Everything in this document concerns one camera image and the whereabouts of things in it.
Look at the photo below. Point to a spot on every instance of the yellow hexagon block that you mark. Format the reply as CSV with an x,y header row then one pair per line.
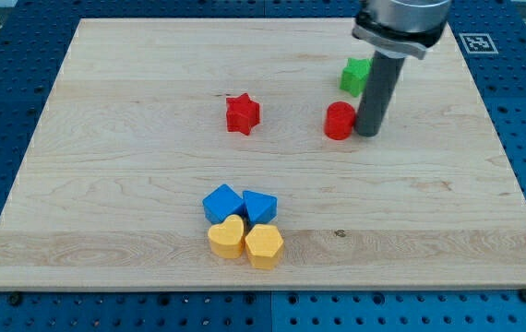
x,y
264,246

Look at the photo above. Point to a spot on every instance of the green star block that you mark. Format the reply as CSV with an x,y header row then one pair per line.
x,y
354,75

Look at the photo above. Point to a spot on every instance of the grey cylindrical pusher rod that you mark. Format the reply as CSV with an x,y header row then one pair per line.
x,y
380,85

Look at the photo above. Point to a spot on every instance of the yellow heart block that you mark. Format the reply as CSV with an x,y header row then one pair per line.
x,y
227,239

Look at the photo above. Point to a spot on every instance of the light wooden board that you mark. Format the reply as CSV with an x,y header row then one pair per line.
x,y
133,137

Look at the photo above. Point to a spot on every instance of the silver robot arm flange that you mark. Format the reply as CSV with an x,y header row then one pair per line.
x,y
401,28

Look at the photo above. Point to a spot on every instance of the red cylinder block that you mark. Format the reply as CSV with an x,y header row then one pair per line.
x,y
340,117

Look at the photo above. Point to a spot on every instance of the blue cube block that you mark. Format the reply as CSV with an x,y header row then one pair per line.
x,y
221,203

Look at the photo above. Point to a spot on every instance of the white fiducial marker tag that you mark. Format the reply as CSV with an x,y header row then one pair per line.
x,y
478,43

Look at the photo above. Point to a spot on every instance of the red star block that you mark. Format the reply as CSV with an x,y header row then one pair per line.
x,y
242,114

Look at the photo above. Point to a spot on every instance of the blue triangle block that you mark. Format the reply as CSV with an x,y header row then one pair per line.
x,y
260,208

